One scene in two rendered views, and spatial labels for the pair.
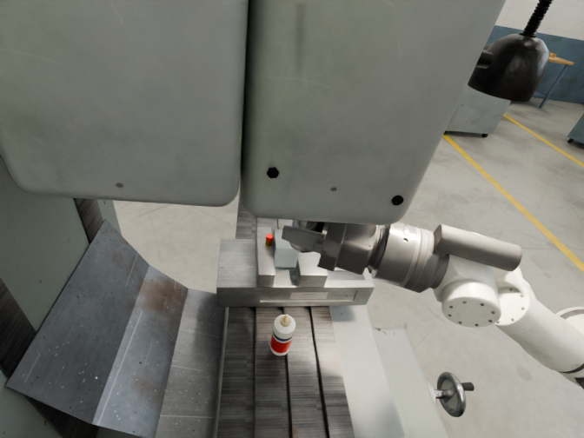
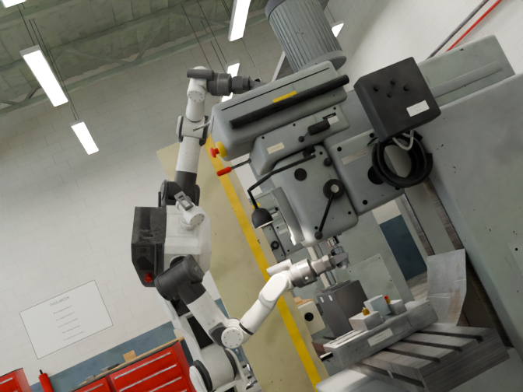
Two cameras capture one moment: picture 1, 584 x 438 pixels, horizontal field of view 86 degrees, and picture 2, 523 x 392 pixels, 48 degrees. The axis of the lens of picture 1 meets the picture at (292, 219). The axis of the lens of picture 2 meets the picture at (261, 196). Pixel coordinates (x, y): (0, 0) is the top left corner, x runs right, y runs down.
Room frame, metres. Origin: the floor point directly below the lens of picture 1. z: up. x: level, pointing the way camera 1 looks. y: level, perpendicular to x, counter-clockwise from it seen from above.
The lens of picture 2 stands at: (2.49, -0.20, 1.30)
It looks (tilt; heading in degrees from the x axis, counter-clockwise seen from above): 7 degrees up; 180
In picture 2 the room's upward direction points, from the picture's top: 25 degrees counter-clockwise
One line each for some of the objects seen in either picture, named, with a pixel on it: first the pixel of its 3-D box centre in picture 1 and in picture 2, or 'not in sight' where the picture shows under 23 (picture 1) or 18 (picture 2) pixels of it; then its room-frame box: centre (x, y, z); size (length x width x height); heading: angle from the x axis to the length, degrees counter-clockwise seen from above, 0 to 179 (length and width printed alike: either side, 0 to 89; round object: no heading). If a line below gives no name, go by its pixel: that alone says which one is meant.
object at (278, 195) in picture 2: not in sight; (287, 215); (0.39, -0.13, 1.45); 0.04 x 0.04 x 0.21; 11
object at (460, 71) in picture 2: not in sight; (406, 101); (0.27, 0.47, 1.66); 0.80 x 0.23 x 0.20; 101
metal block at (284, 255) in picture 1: (284, 248); (377, 306); (0.51, 0.00, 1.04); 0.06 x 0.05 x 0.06; 13
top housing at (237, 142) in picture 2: not in sight; (275, 112); (0.36, -0.01, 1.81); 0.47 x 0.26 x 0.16; 101
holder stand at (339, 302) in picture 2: not in sight; (345, 307); (0.01, -0.06, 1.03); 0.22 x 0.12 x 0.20; 18
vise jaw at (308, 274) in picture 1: (307, 255); (365, 320); (0.52, -0.05, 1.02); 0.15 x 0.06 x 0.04; 13
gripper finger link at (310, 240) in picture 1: (302, 240); not in sight; (0.33, -0.02, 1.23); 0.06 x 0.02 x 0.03; 79
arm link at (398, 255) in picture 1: (367, 246); (317, 267); (0.35, -0.11, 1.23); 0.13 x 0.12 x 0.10; 169
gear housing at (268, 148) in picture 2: not in sight; (297, 141); (0.36, 0.02, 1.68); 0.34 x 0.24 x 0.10; 101
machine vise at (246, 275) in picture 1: (294, 266); (377, 327); (0.52, -0.03, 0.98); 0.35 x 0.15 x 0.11; 103
